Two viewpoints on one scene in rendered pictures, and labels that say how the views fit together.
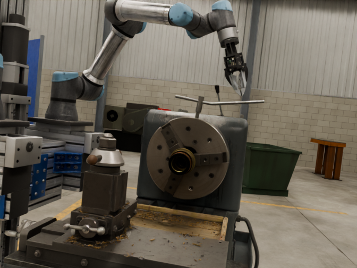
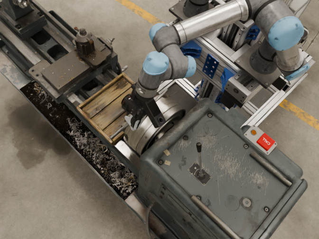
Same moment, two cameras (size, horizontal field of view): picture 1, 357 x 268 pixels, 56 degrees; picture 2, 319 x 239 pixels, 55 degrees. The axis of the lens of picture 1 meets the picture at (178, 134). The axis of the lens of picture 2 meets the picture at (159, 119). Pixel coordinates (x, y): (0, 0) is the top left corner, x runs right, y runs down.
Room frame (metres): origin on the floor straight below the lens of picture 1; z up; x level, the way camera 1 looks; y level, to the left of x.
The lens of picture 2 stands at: (1.60, -0.64, 2.46)
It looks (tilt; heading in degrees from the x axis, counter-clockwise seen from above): 63 degrees down; 115
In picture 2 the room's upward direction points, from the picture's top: 10 degrees clockwise
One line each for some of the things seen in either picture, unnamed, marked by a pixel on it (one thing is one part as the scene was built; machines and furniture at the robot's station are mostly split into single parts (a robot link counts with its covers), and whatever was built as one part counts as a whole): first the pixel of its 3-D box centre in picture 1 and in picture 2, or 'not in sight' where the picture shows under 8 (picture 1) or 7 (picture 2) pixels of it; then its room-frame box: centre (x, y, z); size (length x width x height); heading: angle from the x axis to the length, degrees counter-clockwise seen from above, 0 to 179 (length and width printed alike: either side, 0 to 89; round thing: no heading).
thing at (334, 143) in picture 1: (324, 157); not in sight; (9.49, -4.23, 0.50); 1.61 x 0.44 x 1.00; 176
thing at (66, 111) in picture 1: (62, 109); (266, 57); (1.59, 0.56, 1.21); 0.15 x 0.15 x 0.10
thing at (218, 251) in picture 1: (125, 248); (79, 61); (0.69, 0.09, 0.95); 0.43 x 0.17 x 0.05; 79
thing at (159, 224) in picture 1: (167, 227); (117, 106); (1.03, 0.00, 0.89); 0.36 x 0.30 x 0.04; 79
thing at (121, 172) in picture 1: (106, 186); (84, 44); (0.70, 0.14, 1.07); 0.07 x 0.07 x 0.10; 79
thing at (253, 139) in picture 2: not in sight; (258, 141); (1.76, 0.09, 1.23); 0.13 x 0.08 x 0.05; 169
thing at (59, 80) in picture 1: (66, 84); (276, 42); (1.60, 0.56, 1.33); 0.13 x 0.12 x 0.14; 148
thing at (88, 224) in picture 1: (105, 217); (89, 54); (0.73, 0.14, 0.99); 0.20 x 0.10 x 0.05; 169
